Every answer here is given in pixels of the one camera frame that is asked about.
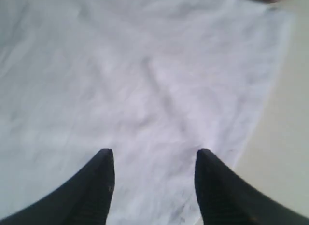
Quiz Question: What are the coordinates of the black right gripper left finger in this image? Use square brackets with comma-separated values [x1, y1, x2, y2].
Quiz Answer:
[0, 149, 114, 225]

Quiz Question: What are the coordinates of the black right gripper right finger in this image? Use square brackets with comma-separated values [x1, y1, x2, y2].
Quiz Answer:
[194, 149, 309, 225]

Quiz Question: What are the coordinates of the white t-shirt red logo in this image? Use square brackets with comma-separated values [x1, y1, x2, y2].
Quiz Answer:
[0, 0, 291, 225]

